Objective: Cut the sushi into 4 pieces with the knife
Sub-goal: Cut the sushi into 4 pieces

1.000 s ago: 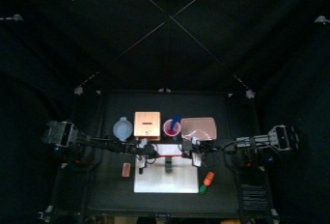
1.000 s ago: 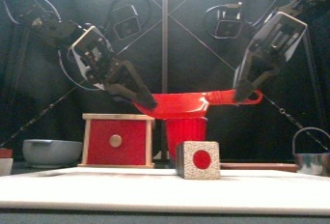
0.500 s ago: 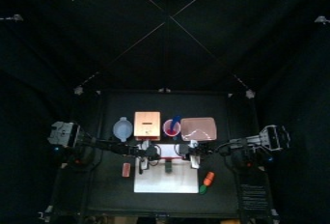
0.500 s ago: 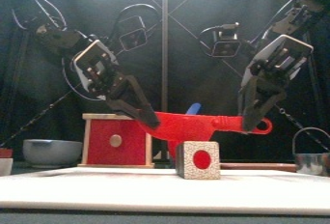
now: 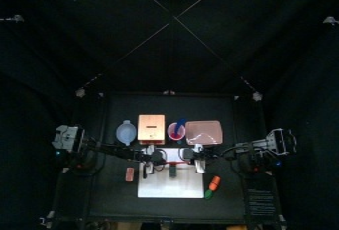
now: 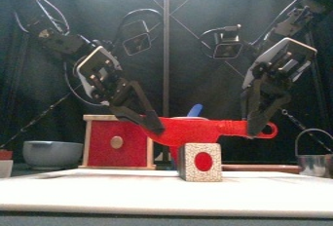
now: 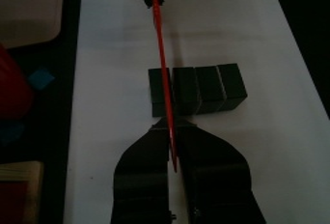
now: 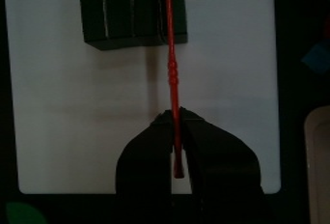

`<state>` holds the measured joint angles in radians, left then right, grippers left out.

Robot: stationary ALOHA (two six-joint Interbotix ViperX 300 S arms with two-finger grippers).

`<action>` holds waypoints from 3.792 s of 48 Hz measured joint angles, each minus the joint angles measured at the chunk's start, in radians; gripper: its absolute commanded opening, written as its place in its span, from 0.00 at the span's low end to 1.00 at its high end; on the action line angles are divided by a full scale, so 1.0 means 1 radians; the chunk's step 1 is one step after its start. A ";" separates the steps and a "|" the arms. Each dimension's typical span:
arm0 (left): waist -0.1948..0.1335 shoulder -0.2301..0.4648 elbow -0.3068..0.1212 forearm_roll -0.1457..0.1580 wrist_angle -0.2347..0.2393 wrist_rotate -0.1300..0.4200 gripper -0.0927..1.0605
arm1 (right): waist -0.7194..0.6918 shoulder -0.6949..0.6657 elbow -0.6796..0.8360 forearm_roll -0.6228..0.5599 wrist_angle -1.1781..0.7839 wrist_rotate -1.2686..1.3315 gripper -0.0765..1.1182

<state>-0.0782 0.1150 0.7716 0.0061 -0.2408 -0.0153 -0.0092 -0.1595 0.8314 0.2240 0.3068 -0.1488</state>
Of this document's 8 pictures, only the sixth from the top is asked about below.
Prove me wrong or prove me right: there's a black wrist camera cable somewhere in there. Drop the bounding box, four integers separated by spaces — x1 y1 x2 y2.
115 8 166 48
199 24 243 58

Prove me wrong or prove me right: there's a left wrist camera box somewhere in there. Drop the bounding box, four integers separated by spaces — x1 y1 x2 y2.
119 19 154 57

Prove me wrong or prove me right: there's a black left wrist camera cable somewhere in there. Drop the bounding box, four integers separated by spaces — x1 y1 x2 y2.
115 8 166 48

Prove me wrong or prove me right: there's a white cutting board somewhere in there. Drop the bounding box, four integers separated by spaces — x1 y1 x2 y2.
0 168 333 219

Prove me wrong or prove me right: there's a thin black diagonal rod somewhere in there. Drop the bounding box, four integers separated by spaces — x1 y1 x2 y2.
279 107 333 155
0 92 72 150

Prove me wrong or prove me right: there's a grey vertical frame pole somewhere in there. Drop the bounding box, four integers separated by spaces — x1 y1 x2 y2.
163 0 171 165

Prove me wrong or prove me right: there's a red wooden box with knob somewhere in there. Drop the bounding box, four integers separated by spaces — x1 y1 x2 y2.
78 114 158 170

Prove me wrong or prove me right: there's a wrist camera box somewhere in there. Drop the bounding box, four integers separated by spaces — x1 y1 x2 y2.
119 19 154 57
213 24 245 59

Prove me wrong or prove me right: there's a blue plastic utensil handle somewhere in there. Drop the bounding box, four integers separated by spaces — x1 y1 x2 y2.
186 103 206 119

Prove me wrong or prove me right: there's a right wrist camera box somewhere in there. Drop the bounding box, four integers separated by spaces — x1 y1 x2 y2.
213 24 245 59

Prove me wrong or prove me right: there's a small metal bucket with handle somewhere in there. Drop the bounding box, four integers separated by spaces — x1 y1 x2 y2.
294 128 333 178

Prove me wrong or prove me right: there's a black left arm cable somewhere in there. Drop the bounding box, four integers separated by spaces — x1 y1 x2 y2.
11 0 71 36

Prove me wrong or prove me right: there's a grey bowl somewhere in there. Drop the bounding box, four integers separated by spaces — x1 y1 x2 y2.
23 140 84 171

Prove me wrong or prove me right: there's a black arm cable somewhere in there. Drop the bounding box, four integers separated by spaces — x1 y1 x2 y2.
251 0 326 46
11 0 71 36

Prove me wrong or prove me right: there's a brown wooden stick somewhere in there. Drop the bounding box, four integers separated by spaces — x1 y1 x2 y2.
221 164 302 174

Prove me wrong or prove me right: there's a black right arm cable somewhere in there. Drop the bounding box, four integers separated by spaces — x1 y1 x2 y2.
251 0 326 46

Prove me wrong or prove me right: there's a red plastic toy knife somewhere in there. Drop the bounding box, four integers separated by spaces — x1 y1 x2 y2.
140 116 279 166

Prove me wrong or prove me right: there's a toy sushi piece red centre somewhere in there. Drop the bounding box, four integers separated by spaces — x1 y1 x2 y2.
177 142 223 183

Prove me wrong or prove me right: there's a red and white cup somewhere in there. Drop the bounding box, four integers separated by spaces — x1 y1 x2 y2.
0 149 15 179

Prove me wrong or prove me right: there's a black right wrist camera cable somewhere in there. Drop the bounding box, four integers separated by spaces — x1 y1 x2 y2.
199 24 243 58

